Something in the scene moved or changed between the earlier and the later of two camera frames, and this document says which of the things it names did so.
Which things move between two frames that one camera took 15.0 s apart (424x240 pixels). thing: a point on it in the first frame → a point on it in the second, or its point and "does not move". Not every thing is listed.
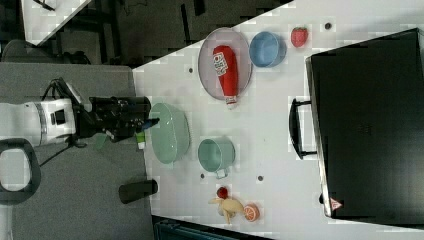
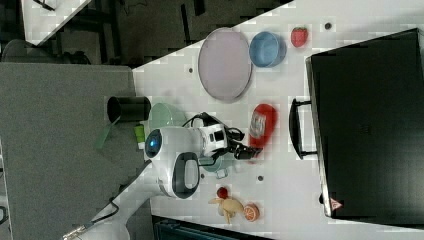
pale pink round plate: (230, 38) does not move
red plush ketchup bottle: (226, 68) → (262, 127)
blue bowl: (267, 49) does not move
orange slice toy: (251, 212) does not move
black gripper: (114, 116) → (241, 152)
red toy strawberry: (299, 36) does not move
